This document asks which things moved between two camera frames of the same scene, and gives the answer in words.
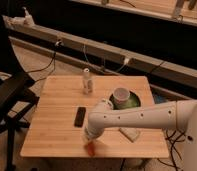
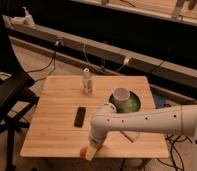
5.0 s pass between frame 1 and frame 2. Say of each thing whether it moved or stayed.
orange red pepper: moved
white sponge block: stayed
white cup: stayed
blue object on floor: stayed
